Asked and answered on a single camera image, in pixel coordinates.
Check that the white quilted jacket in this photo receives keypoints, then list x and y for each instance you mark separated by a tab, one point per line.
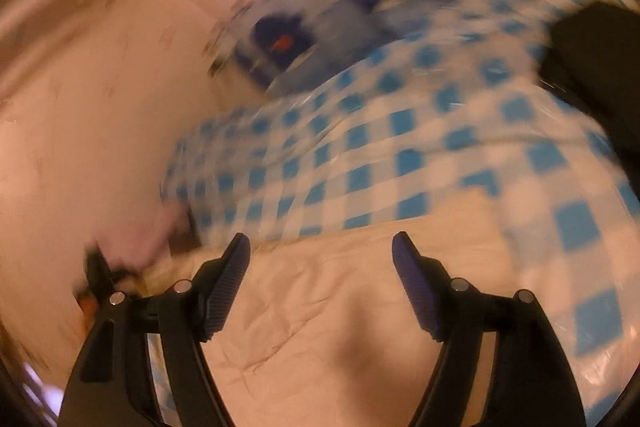
325	307

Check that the black garment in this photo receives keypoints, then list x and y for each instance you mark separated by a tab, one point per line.
595	62

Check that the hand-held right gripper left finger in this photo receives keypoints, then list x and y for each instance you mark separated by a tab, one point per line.
227	292

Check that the blue white checked blanket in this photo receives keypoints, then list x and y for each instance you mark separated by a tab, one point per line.
400	147

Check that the pink and maroon garment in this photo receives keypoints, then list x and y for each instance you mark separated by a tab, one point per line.
135	232

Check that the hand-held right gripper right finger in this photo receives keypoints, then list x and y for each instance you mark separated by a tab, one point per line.
417	292

